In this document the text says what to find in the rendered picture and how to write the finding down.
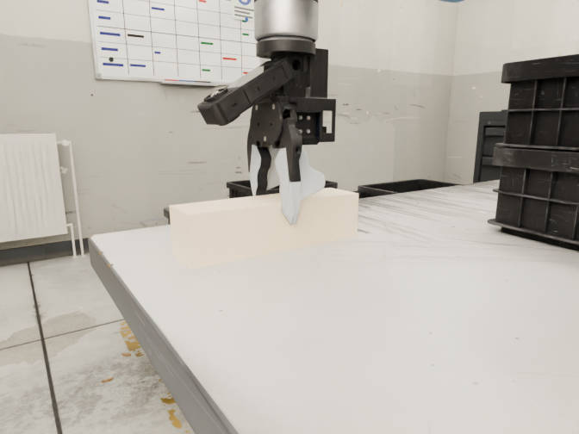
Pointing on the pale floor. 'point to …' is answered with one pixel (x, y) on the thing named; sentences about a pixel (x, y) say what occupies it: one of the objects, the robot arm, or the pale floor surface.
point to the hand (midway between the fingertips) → (271, 211)
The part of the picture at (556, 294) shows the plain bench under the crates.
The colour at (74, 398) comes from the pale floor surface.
